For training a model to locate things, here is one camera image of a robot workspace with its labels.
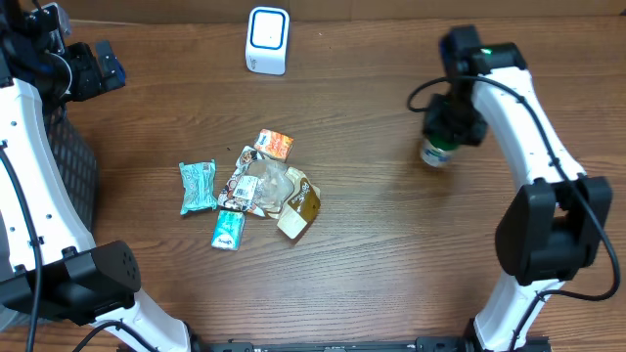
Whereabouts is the green lid jar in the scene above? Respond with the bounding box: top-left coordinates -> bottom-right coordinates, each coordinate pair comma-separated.
421,136 -> 459,168

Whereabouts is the teal snack packet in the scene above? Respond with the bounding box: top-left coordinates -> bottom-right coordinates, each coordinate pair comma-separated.
178,159 -> 218,216

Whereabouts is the orange snack packet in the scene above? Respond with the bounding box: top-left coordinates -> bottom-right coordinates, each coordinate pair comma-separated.
253,129 -> 293,161

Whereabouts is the brown clear snack bag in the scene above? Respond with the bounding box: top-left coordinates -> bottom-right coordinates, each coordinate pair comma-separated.
217,147 -> 321,240

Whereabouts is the teal tissue pack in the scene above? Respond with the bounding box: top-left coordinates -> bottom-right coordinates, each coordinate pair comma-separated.
211,209 -> 246,250

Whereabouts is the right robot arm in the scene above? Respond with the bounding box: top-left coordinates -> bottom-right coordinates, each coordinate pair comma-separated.
417,25 -> 612,351

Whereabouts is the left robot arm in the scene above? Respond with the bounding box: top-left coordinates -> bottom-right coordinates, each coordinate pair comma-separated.
1,1 -> 202,351

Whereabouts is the white barcode scanner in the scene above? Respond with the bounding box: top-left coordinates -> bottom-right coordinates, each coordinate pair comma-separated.
246,6 -> 291,75

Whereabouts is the grey plastic shopping basket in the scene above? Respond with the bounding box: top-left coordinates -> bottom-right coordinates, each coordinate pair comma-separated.
0,102 -> 100,329

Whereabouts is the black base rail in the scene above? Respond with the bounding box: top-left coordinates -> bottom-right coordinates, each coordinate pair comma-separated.
116,335 -> 554,352

